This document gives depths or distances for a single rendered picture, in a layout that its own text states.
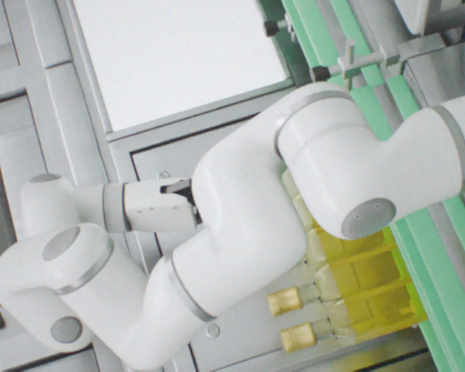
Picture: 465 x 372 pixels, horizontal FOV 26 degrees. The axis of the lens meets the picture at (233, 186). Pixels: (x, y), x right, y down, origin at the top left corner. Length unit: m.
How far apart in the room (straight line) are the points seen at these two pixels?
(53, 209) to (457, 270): 0.53
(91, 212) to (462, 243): 0.53
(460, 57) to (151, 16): 0.63
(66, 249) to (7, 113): 0.80
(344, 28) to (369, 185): 0.67
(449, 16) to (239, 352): 0.59
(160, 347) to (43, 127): 0.80
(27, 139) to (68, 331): 0.68
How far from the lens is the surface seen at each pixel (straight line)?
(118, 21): 1.85
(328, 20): 1.62
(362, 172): 0.97
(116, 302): 1.09
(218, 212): 1.02
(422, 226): 1.34
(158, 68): 1.78
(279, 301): 1.42
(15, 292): 1.16
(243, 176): 1.03
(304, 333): 1.40
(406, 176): 0.98
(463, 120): 1.02
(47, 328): 1.19
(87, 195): 1.49
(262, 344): 1.55
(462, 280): 1.32
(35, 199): 1.37
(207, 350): 1.55
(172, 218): 1.49
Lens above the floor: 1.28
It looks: 5 degrees down
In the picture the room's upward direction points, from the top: 107 degrees counter-clockwise
